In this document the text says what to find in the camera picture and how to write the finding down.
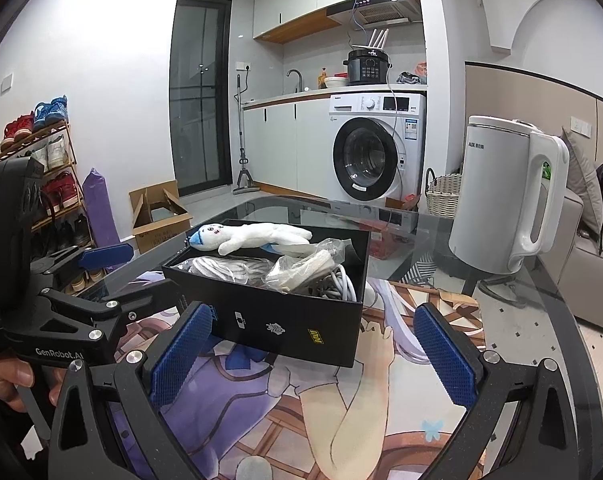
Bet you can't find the printed table mat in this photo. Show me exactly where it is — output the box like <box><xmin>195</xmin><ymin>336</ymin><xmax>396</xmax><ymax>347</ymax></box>
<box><xmin>108</xmin><ymin>267</ymin><xmax>487</xmax><ymax>480</ymax></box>

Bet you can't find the white cable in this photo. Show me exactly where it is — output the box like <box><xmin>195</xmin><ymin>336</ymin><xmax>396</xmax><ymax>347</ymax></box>
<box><xmin>301</xmin><ymin>262</ymin><xmax>356</xmax><ymax>303</ymax></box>

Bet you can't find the person's dark clothing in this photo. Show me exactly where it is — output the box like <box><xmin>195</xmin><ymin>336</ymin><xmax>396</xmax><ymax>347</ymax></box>
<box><xmin>0</xmin><ymin>400</ymin><xmax>47</xmax><ymax>480</ymax></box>

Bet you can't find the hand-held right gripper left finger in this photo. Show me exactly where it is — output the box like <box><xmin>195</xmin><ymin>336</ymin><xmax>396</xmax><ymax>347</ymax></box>
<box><xmin>46</xmin><ymin>301</ymin><xmax>217</xmax><ymax>480</ymax></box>

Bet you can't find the dark glass door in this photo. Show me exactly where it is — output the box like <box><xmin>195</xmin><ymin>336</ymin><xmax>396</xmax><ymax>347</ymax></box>
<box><xmin>170</xmin><ymin>0</ymin><xmax>232</xmax><ymax>198</ymax></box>

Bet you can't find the grey sofa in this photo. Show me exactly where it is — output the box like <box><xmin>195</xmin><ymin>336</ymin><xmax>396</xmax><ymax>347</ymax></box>
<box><xmin>536</xmin><ymin>125</ymin><xmax>603</xmax><ymax>331</ymax></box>

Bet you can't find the cardboard box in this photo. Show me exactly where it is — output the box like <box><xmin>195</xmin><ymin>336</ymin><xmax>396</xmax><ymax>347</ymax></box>
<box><xmin>128</xmin><ymin>180</ymin><xmax>194</xmax><ymax>255</ymax></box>

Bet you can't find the range hood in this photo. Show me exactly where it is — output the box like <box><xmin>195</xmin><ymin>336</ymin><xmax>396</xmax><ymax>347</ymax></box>
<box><xmin>326</xmin><ymin>0</ymin><xmax>422</xmax><ymax>26</ymax></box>

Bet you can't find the black pressure cooker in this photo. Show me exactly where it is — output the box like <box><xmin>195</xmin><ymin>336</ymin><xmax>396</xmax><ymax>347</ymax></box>
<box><xmin>344</xmin><ymin>49</ymin><xmax>393</xmax><ymax>86</ymax></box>

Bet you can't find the bag of white cables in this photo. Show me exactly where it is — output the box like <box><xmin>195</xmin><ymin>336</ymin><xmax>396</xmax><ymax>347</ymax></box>
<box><xmin>174</xmin><ymin>255</ymin><xmax>282</xmax><ymax>288</ymax></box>

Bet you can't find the wooden shoe rack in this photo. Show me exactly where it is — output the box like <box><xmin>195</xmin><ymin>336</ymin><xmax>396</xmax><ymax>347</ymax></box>
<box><xmin>0</xmin><ymin>95</ymin><xmax>97</xmax><ymax>296</ymax></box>

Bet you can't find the grey pillow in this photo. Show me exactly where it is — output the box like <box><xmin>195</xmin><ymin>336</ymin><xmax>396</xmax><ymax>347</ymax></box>
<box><xmin>561</xmin><ymin>127</ymin><xmax>603</xmax><ymax>253</ymax></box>

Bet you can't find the purple yoga mat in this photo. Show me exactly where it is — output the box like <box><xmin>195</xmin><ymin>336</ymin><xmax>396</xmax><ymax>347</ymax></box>
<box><xmin>82</xmin><ymin>169</ymin><xmax>121</xmax><ymax>248</ymax></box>

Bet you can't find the white electric kettle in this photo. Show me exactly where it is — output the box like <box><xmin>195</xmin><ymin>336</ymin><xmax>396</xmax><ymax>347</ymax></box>
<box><xmin>449</xmin><ymin>115</ymin><xmax>569</xmax><ymax>276</ymax></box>

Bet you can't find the pile of clothes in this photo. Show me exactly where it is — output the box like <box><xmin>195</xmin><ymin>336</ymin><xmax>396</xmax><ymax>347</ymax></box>
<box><xmin>396</xmin><ymin>62</ymin><xmax>427</xmax><ymax>86</ymax></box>

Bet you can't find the floor mop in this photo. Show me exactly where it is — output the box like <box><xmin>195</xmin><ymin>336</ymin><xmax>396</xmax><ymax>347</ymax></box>
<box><xmin>234</xmin><ymin>74</ymin><xmax>258</xmax><ymax>196</ymax></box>

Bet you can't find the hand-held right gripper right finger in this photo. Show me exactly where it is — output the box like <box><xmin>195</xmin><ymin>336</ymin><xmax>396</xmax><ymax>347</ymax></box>
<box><xmin>412</xmin><ymin>302</ymin><xmax>602</xmax><ymax>480</ymax></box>

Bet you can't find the white counter cabinet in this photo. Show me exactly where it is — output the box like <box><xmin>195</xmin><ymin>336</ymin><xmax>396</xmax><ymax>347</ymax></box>
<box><xmin>242</xmin><ymin>91</ymin><xmax>332</xmax><ymax>196</ymax></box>

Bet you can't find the white washing machine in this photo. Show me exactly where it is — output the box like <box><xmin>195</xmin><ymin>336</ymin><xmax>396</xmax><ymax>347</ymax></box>
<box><xmin>328</xmin><ymin>92</ymin><xmax>427</xmax><ymax>203</ymax></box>

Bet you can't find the wicker basket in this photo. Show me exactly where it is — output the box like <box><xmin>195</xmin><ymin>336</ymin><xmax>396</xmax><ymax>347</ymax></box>
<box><xmin>425</xmin><ymin>167</ymin><xmax>463</xmax><ymax>218</ymax></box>

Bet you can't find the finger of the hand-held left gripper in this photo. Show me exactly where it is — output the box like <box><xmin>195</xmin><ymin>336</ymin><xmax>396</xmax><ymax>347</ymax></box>
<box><xmin>31</xmin><ymin>243</ymin><xmax>134</xmax><ymax>282</ymax></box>
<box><xmin>101</xmin><ymin>277</ymin><xmax>182</xmax><ymax>357</ymax></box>

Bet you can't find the black box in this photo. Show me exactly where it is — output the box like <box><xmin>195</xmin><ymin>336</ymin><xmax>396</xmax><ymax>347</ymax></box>
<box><xmin>161</xmin><ymin>217</ymin><xmax>371</xmax><ymax>368</ymax></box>

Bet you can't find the group of assorted shoes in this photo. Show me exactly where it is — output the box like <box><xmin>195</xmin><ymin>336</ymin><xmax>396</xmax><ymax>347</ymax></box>
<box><xmin>0</xmin><ymin>96</ymin><xmax>94</xmax><ymax>291</ymax></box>

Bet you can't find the person's left hand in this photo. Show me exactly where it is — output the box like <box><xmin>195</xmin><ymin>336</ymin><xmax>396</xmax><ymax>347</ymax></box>
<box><xmin>0</xmin><ymin>357</ymin><xmax>64</xmax><ymax>413</ymax></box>

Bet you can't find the white plush doll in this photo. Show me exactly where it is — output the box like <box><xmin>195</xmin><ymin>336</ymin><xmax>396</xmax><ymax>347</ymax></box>
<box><xmin>188</xmin><ymin>221</ymin><xmax>313</xmax><ymax>257</ymax></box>

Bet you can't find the bagged beige band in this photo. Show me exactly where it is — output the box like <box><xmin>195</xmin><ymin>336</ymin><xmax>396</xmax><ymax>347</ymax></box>
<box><xmin>261</xmin><ymin>239</ymin><xmax>346</xmax><ymax>293</ymax></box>

